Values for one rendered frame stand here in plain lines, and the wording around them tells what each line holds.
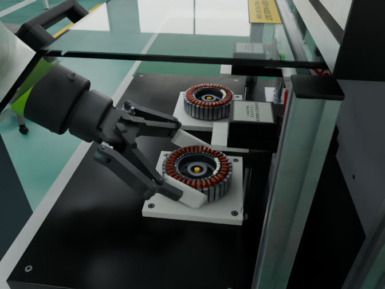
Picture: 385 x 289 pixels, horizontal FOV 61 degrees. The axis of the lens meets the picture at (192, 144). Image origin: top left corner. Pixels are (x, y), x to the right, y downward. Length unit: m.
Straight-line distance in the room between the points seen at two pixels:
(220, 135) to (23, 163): 1.65
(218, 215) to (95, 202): 0.20
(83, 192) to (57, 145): 1.54
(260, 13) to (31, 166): 1.76
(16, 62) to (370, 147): 0.50
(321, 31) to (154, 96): 0.62
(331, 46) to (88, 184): 0.46
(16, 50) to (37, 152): 1.62
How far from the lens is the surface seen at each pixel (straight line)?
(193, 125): 0.68
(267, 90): 0.74
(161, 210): 0.50
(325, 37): 0.24
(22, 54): 0.51
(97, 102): 0.49
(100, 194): 0.56
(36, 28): 0.36
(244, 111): 0.46
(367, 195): 0.54
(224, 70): 0.69
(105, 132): 0.48
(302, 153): 0.26
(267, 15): 0.34
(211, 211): 0.50
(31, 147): 2.16
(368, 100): 0.56
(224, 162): 0.53
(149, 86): 0.88
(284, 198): 0.28
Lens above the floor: 1.15
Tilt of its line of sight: 36 degrees down
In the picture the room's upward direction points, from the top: straight up
